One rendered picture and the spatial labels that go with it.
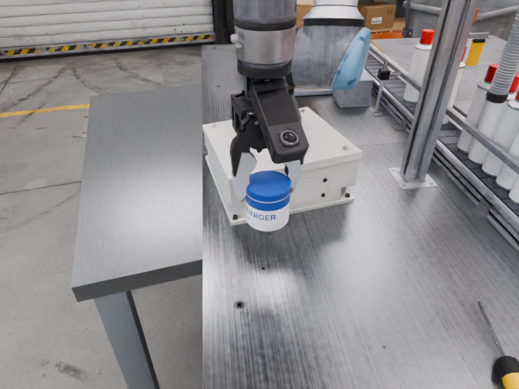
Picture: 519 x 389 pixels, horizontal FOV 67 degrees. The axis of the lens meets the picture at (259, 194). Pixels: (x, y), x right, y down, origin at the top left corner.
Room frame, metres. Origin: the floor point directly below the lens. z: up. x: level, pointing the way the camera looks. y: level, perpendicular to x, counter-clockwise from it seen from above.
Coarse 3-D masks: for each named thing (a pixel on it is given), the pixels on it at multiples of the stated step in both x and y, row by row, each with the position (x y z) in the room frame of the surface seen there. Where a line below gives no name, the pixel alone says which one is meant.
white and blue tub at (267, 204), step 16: (256, 176) 0.50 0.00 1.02; (272, 176) 0.50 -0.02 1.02; (256, 192) 0.46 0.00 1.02; (272, 192) 0.46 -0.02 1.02; (288, 192) 0.47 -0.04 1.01; (256, 208) 0.46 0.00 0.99; (272, 208) 0.45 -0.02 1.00; (288, 208) 0.47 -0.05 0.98; (256, 224) 0.46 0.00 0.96; (272, 224) 0.45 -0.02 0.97
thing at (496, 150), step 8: (384, 56) 1.31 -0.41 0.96; (392, 64) 1.23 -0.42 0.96; (408, 80) 1.11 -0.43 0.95; (416, 88) 1.05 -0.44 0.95; (448, 112) 0.88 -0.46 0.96; (456, 120) 0.84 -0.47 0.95; (464, 120) 0.82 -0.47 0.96; (464, 128) 0.81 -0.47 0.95; (472, 128) 0.78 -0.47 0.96; (480, 136) 0.75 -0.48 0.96; (488, 144) 0.72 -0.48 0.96; (496, 144) 0.71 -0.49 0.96; (496, 152) 0.69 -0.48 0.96; (504, 152) 0.68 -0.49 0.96; (504, 160) 0.66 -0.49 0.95; (512, 160) 0.65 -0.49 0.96; (512, 168) 0.64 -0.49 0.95
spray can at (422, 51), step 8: (424, 32) 1.13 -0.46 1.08; (432, 32) 1.13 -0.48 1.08; (424, 40) 1.13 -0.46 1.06; (416, 48) 1.13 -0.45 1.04; (424, 48) 1.12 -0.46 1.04; (416, 56) 1.13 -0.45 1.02; (424, 56) 1.12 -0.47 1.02; (416, 64) 1.12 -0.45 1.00; (424, 64) 1.12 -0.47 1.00; (416, 72) 1.12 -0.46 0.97; (424, 72) 1.12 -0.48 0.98; (416, 80) 1.12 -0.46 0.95; (408, 88) 1.13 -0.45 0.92; (408, 96) 1.12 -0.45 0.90; (416, 96) 1.12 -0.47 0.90
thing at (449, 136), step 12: (372, 60) 1.53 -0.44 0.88; (372, 72) 1.40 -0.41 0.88; (384, 84) 1.28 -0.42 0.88; (396, 84) 1.28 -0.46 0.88; (396, 96) 1.17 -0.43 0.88; (408, 108) 1.08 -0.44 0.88; (444, 132) 0.93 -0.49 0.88; (456, 132) 0.93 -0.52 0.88; (444, 144) 0.86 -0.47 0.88; (456, 144) 0.86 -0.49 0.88; (456, 156) 0.80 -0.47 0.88; (468, 168) 0.75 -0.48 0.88; (480, 168) 0.75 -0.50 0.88; (480, 180) 0.70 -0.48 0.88; (492, 180) 0.70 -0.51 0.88; (504, 192) 0.65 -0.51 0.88; (504, 204) 0.62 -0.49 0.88
